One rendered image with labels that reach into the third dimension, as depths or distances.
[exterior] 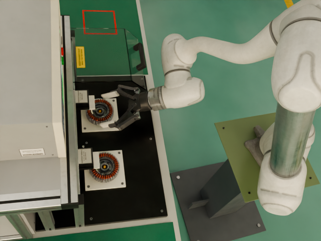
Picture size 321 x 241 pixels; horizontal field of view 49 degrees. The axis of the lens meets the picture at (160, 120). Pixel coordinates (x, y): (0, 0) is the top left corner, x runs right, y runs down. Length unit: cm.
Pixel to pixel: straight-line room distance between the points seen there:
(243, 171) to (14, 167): 92
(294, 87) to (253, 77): 206
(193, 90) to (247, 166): 45
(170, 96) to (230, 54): 30
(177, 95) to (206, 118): 122
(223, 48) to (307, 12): 33
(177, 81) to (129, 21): 63
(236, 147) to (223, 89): 116
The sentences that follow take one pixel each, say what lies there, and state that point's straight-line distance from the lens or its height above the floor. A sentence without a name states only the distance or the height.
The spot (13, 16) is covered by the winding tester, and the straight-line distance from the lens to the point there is 107.
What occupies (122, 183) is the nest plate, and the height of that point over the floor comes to 78.
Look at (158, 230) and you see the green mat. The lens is 137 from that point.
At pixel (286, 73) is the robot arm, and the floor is 151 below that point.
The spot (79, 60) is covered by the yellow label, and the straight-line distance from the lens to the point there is 128.
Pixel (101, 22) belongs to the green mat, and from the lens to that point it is 184.
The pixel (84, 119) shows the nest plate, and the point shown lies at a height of 78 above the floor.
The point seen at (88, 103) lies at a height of 92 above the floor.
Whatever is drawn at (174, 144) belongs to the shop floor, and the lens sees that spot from 235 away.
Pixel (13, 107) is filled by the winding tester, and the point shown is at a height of 132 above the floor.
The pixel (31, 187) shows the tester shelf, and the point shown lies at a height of 111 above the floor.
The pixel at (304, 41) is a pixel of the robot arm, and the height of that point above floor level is 154.
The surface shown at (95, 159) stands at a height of 88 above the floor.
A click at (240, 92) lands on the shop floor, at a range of 274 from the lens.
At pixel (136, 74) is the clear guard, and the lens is 129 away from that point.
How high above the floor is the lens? 207
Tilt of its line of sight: 59 degrees down
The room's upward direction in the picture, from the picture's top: 20 degrees clockwise
